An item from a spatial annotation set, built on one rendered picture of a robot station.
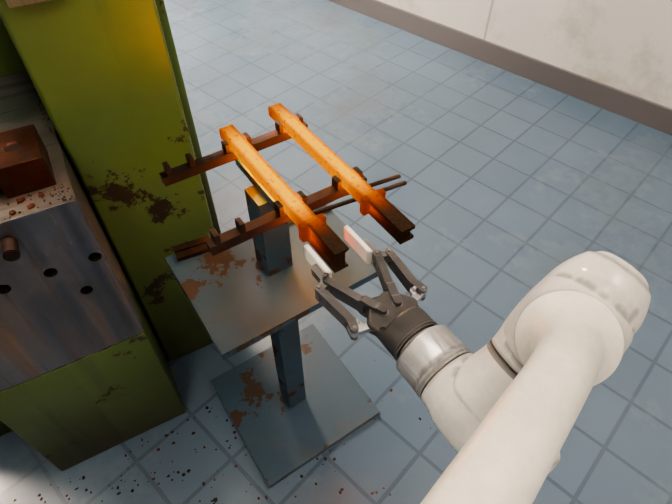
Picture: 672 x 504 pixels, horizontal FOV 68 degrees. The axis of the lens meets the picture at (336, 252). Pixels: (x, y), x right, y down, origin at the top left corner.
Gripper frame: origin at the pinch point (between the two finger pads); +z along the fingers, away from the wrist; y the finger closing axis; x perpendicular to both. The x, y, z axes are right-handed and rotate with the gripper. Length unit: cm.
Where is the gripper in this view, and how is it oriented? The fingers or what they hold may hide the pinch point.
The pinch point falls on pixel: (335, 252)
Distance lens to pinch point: 79.7
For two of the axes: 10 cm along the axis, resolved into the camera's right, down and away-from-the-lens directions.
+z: -5.5, -6.2, 5.5
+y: 8.3, -4.1, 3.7
